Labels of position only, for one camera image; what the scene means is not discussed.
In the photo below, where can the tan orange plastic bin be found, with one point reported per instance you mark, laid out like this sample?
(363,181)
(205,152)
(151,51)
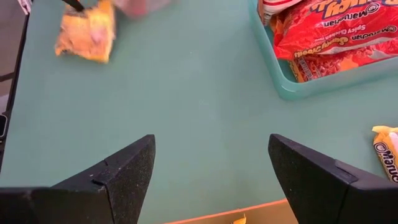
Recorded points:
(217,219)

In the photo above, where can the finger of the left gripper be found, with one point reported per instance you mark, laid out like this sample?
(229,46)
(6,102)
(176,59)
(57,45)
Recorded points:
(74,4)

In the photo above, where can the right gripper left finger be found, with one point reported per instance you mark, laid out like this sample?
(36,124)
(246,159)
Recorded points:
(124,186)

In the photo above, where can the teal plastic bin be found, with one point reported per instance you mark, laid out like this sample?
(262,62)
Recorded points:
(273,68)

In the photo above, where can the yellow and white ramen pack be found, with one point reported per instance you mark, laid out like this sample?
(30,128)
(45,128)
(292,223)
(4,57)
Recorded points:
(388,155)

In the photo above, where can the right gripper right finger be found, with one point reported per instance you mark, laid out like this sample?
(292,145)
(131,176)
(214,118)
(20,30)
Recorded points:
(311,186)

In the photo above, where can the black table frame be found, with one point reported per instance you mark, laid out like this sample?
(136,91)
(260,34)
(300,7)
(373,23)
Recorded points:
(18,62)

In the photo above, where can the green table mat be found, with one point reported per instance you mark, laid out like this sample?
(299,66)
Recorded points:
(199,93)

